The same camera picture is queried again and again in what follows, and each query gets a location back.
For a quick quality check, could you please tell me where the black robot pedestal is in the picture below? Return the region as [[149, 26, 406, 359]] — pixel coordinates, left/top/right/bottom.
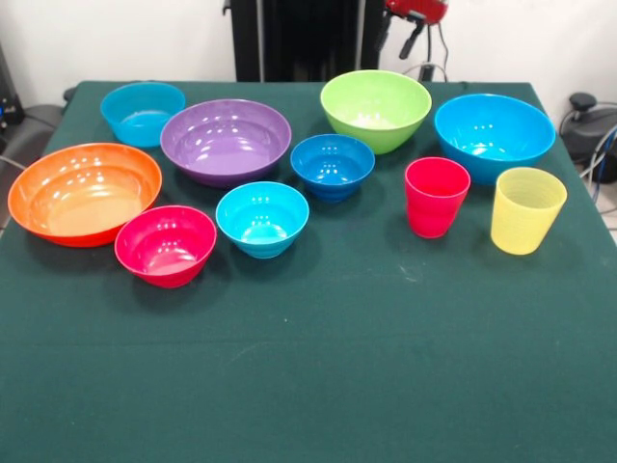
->
[[222, 0, 392, 84]]

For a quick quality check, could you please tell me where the pink cup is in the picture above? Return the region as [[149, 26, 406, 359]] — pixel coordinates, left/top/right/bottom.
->
[[403, 156, 472, 240]]

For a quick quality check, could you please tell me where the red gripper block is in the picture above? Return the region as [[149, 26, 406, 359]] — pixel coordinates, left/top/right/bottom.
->
[[373, 0, 452, 61]]

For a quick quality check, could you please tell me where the green bowl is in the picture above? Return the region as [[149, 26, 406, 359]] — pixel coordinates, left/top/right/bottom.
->
[[319, 69, 433, 156]]

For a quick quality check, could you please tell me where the grey round floor base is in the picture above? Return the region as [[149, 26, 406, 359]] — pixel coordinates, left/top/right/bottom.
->
[[0, 103, 64, 165], [558, 93, 617, 168]]

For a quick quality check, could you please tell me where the small cyan bowl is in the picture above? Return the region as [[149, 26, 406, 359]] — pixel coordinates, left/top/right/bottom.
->
[[214, 180, 310, 260]]

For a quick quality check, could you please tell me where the black hanging cable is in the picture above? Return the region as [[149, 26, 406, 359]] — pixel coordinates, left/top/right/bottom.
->
[[417, 21, 436, 83], [436, 21, 450, 81]]

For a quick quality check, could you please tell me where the orange bowl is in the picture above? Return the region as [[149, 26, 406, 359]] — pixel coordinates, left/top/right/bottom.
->
[[7, 142, 164, 249]]

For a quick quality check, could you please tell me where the translucent blue bowl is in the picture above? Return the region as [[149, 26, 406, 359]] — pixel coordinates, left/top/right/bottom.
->
[[99, 81, 187, 149]]

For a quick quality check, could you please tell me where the large blue bowl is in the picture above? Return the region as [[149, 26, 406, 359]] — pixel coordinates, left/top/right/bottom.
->
[[433, 94, 557, 187]]

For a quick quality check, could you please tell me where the pink bowl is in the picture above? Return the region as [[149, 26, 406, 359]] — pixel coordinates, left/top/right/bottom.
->
[[113, 204, 218, 290]]

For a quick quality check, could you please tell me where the yellow cup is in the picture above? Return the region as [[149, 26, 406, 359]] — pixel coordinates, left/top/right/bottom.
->
[[490, 167, 569, 257]]

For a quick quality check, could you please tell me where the dark equipment unit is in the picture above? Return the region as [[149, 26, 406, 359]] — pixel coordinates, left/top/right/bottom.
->
[[0, 45, 25, 141]]

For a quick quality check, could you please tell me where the purple bowl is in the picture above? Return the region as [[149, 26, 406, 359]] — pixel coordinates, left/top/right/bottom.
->
[[159, 98, 293, 189]]

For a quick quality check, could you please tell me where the small dark blue bowl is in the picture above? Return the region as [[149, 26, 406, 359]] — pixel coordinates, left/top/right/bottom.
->
[[289, 133, 377, 204]]

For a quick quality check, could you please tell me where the dark green table cloth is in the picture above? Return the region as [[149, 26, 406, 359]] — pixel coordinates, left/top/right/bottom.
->
[[0, 80, 617, 463]]

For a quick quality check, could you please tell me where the tangle of floor cables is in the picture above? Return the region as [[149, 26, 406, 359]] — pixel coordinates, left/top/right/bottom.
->
[[577, 123, 617, 216]]

